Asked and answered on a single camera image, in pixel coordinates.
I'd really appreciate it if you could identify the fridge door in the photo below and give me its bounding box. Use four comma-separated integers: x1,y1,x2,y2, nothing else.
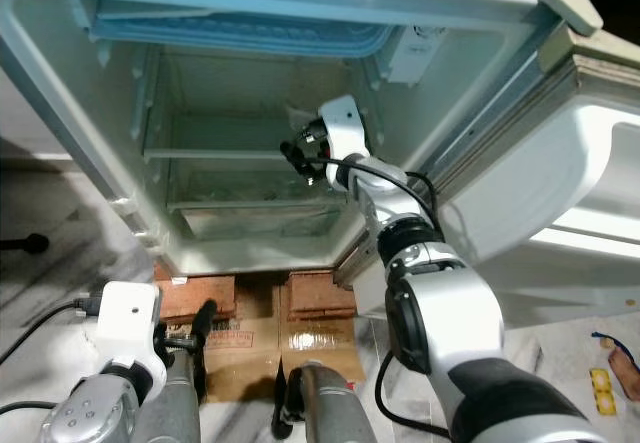
335,0,640,329

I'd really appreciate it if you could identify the glass fridge shelf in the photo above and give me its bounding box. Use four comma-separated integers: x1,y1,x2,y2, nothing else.
143,113,296,161
160,168,346,212

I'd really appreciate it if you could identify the grey fridge body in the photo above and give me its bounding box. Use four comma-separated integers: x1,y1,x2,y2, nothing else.
0,0,576,289

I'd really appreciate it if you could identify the flattened brown cardboard sheet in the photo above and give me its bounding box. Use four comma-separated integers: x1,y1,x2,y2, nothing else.
198,283,366,404

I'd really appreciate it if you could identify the clear crisper drawer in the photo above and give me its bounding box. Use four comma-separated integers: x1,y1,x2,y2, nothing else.
165,201,346,246

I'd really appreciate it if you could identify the blue freezer compartment flap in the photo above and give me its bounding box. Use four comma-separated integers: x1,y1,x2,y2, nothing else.
90,8,396,61

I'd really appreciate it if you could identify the white thermostat box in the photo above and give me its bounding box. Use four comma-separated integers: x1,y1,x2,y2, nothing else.
380,25,446,86

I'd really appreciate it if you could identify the silver robot right leg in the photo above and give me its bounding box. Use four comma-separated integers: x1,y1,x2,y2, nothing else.
270,361,379,443

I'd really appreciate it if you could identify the black floor stand base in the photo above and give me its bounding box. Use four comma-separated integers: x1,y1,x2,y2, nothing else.
0,231,51,256

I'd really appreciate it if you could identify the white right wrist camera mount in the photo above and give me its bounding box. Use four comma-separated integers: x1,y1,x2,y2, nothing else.
317,93,366,162

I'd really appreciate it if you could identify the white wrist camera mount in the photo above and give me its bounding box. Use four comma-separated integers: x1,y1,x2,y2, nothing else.
90,281,164,374
317,93,366,162

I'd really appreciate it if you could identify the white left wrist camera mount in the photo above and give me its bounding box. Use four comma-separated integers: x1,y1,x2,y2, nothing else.
90,281,164,374

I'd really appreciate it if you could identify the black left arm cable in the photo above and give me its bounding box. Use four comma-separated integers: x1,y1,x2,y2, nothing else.
0,298,101,414

